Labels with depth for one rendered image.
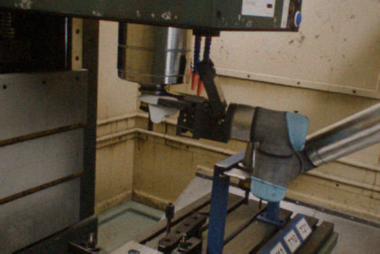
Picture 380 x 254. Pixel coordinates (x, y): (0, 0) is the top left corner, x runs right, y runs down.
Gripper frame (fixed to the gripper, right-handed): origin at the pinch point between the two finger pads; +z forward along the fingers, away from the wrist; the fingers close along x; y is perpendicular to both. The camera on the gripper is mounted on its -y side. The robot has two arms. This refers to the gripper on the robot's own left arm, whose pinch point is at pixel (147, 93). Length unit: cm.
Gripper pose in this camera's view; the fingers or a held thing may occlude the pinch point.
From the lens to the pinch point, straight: 103.7
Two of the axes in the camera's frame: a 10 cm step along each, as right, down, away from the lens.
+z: -9.5, -1.9, 2.5
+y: -1.3, 9.6, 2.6
